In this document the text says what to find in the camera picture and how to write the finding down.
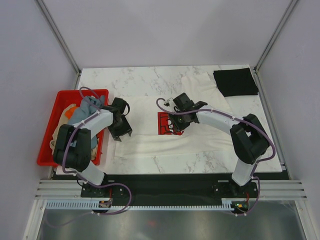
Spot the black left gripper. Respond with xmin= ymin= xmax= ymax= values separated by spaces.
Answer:
xmin=107 ymin=115 xmax=132 ymax=142

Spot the white t-shirt red print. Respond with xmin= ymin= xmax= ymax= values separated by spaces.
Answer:
xmin=114 ymin=73 xmax=233 ymax=158

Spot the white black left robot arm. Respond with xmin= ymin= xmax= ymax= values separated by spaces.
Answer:
xmin=53 ymin=97 xmax=133 ymax=197

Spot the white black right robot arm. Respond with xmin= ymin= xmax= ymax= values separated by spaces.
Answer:
xmin=169 ymin=93 xmax=274 ymax=197

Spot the light blue t-shirt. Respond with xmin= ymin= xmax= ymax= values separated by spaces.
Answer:
xmin=67 ymin=95 xmax=105 ymax=161

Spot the orange garment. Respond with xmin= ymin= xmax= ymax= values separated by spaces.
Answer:
xmin=64 ymin=106 xmax=78 ymax=120

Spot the beige t-shirt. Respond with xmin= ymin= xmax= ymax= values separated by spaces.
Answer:
xmin=49 ymin=103 xmax=97 ymax=155

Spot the folded black t-shirt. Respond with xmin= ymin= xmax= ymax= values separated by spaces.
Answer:
xmin=213 ymin=68 xmax=259 ymax=97

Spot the red plastic bin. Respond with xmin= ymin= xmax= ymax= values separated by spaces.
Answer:
xmin=37 ymin=89 xmax=109 ymax=167

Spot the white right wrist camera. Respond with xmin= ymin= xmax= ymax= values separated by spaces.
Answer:
xmin=163 ymin=97 xmax=175 ymax=107

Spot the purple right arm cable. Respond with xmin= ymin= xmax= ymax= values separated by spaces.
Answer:
xmin=155 ymin=97 xmax=277 ymax=181

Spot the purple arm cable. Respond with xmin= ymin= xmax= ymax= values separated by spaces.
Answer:
xmin=61 ymin=86 xmax=111 ymax=188
xmin=155 ymin=97 xmax=277 ymax=181

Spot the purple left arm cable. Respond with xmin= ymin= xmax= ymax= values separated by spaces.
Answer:
xmin=61 ymin=86 xmax=111 ymax=188

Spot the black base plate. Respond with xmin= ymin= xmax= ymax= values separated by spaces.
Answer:
xmin=80 ymin=171 xmax=288 ymax=207

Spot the left aluminium frame post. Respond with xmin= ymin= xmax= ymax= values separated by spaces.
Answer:
xmin=35 ymin=0 xmax=82 ymax=76

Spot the aluminium frame post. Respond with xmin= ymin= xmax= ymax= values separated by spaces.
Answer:
xmin=35 ymin=0 xmax=82 ymax=76
xmin=252 ymin=0 xmax=300 ymax=74

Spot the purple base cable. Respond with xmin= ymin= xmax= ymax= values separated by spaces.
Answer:
xmin=90 ymin=183 xmax=133 ymax=217

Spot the white slotted cable duct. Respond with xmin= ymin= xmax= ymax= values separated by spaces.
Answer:
xmin=45 ymin=199 xmax=234 ymax=211

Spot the right aluminium frame post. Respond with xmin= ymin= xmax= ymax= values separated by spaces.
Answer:
xmin=252 ymin=0 xmax=300 ymax=74

